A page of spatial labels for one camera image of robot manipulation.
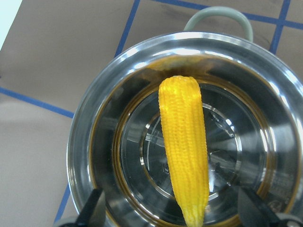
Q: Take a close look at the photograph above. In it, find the pale green cooking pot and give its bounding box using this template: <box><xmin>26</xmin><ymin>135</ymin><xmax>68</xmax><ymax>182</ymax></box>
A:
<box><xmin>67</xmin><ymin>7</ymin><xmax>303</xmax><ymax>227</ymax></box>

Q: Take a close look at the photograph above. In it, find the yellow corn cob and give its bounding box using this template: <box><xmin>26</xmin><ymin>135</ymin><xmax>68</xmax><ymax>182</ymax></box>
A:
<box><xmin>159</xmin><ymin>76</ymin><xmax>209</xmax><ymax>227</ymax></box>

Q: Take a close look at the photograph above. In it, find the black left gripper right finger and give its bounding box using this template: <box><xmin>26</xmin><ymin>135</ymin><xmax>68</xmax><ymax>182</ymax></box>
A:
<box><xmin>238</xmin><ymin>188</ymin><xmax>280</xmax><ymax>227</ymax></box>

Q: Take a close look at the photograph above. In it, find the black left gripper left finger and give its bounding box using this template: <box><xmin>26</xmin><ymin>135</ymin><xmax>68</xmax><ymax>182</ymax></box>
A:
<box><xmin>77</xmin><ymin>189</ymin><xmax>106</xmax><ymax>227</ymax></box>

